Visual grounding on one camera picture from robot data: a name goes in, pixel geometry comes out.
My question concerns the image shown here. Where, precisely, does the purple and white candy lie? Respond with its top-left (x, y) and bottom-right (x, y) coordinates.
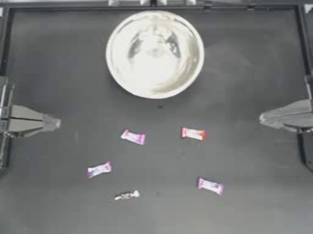
top-left (86, 161), bottom-right (114, 179)
top-left (197, 177), bottom-right (227, 196)

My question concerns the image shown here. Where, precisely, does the red candy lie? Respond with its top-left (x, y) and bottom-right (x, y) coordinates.
top-left (180, 126), bottom-right (208, 141)

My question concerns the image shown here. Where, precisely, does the pink candy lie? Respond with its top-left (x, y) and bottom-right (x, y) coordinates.
top-left (121, 129), bottom-right (148, 146)

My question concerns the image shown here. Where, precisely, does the black and white candy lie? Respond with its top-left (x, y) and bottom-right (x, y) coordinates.
top-left (114, 189), bottom-right (141, 201)

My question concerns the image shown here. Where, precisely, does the steel bowl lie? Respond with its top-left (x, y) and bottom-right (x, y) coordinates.
top-left (106, 10), bottom-right (207, 100)

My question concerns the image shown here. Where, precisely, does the black cable loop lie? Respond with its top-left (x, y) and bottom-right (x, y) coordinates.
top-left (299, 132), bottom-right (313, 172)

